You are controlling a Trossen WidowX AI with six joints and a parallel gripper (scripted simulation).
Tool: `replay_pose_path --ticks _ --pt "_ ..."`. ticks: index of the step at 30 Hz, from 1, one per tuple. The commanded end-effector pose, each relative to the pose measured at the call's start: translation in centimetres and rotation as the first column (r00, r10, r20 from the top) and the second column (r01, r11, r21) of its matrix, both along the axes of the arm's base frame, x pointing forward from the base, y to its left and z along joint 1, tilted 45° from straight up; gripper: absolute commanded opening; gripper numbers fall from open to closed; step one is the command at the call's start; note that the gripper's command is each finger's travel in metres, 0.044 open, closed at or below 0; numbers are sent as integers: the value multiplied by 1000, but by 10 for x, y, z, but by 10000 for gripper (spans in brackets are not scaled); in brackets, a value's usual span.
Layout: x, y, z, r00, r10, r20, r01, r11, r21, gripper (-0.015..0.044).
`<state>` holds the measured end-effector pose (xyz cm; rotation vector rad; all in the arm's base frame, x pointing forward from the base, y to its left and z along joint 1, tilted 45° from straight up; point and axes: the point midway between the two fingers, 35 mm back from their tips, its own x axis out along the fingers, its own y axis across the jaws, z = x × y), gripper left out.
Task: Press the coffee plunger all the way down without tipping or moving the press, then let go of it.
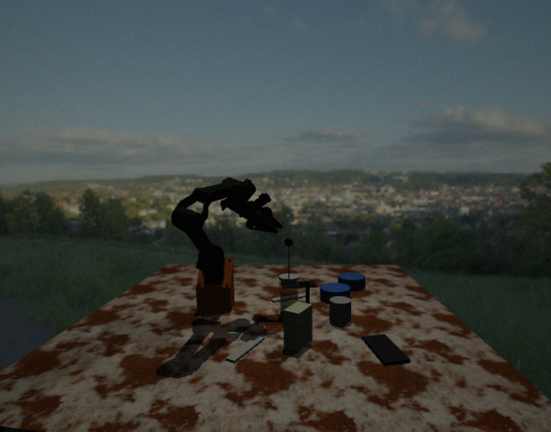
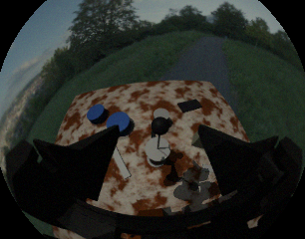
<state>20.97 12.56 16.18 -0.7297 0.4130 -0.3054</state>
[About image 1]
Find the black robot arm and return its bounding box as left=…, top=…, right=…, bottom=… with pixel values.
left=171, top=177, right=272, bottom=285

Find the blue cylinder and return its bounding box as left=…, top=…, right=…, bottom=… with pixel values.
left=339, top=273, right=366, bottom=290
left=321, top=283, right=350, bottom=302

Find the dark grey cylinder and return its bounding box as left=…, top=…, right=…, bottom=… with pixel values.
left=330, top=296, right=351, bottom=324

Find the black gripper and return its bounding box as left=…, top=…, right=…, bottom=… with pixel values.
left=238, top=200, right=283, bottom=233

